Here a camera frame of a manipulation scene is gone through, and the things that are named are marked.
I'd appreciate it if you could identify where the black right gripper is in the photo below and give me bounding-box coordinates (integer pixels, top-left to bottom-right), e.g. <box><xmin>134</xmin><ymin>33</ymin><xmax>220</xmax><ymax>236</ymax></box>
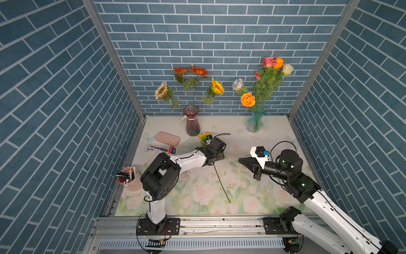
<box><xmin>239</xmin><ymin>156</ymin><xmax>290</xmax><ymax>182</ymax></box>

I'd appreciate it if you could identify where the yellow sunflower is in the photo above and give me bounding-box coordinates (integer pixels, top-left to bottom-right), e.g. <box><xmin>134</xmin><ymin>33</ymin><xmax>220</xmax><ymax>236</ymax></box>
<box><xmin>201</xmin><ymin>79</ymin><xmax>225</xmax><ymax>106</ymax></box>
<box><xmin>199</xmin><ymin>132</ymin><xmax>231</xmax><ymax>203</ymax></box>

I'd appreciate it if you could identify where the orange yellow rose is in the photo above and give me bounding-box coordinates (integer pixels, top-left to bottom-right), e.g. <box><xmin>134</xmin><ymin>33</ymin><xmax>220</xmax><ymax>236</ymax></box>
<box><xmin>241</xmin><ymin>92</ymin><xmax>256</xmax><ymax>111</ymax></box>

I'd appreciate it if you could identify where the beige gerbera flower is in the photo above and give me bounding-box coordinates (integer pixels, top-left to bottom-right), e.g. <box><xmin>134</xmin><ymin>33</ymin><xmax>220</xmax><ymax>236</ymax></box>
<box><xmin>154</xmin><ymin>81</ymin><xmax>181</xmax><ymax>110</ymax></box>

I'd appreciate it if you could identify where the orange gerbera flower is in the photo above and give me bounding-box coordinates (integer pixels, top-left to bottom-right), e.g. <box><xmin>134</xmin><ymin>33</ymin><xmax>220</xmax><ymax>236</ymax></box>
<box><xmin>174</xmin><ymin>67</ymin><xmax>194</xmax><ymax>105</ymax></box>
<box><xmin>186</xmin><ymin>66</ymin><xmax>209</xmax><ymax>102</ymax></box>

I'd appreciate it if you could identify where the cream white rose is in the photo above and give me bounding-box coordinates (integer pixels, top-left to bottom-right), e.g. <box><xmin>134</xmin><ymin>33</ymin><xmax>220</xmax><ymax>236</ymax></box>
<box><xmin>282</xmin><ymin>64</ymin><xmax>294</xmax><ymax>76</ymax></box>

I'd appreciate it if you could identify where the pink rose small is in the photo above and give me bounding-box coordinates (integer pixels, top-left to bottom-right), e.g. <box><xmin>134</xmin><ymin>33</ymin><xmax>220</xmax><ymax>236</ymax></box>
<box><xmin>261</xmin><ymin>57</ymin><xmax>277</xmax><ymax>97</ymax></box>

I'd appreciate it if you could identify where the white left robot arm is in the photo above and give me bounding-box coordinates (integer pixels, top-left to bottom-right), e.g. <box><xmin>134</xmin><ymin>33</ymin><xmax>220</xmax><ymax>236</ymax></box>
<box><xmin>136</xmin><ymin>137</ymin><xmax>226</xmax><ymax>236</ymax></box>

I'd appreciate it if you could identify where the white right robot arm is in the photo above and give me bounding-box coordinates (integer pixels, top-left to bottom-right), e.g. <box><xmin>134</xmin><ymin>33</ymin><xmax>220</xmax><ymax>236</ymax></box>
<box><xmin>239</xmin><ymin>147</ymin><xmax>399</xmax><ymax>254</ymax></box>

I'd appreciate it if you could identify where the purple glass vase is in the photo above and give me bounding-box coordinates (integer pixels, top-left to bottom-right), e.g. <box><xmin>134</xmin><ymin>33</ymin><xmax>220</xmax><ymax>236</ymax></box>
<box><xmin>183</xmin><ymin>105</ymin><xmax>200</xmax><ymax>137</ymax></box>

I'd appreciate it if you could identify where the blue glass vase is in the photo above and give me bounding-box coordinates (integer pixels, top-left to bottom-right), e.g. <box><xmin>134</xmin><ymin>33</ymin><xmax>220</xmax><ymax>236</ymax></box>
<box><xmin>247</xmin><ymin>108</ymin><xmax>265</xmax><ymax>133</ymax></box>

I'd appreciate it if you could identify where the glue stick package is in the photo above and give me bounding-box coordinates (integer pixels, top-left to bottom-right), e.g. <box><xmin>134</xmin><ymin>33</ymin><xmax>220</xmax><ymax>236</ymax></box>
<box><xmin>144</xmin><ymin>145</ymin><xmax>176</xmax><ymax>155</ymax></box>

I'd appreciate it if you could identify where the pink pen cup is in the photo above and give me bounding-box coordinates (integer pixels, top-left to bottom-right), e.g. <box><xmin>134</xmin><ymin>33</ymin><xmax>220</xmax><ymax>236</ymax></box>
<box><xmin>115</xmin><ymin>167</ymin><xmax>142</xmax><ymax>192</ymax></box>

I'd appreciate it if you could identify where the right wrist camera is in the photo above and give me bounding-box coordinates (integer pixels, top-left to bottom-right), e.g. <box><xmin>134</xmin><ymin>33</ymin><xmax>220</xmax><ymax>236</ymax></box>
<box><xmin>250</xmin><ymin>146</ymin><xmax>270</xmax><ymax>169</ymax></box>

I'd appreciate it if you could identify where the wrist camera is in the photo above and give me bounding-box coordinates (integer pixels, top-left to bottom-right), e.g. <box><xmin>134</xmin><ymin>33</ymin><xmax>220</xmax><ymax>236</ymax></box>
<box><xmin>250</xmin><ymin>146</ymin><xmax>270</xmax><ymax>169</ymax></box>
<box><xmin>206</xmin><ymin>134</ymin><xmax>213</xmax><ymax>143</ymax></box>

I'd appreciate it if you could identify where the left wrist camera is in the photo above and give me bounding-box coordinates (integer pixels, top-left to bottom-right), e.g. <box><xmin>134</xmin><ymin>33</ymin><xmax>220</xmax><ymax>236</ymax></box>
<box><xmin>206</xmin><ymin>134</ymin><xmax>213</xmax><ymax>143</ymax></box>

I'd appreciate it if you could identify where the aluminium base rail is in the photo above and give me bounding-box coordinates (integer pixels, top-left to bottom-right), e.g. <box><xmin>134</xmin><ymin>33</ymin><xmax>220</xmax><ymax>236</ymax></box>
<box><xmin>85</xmin><ymin>213</ymin><xmax>356</xmax><ymax>254</ymax></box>

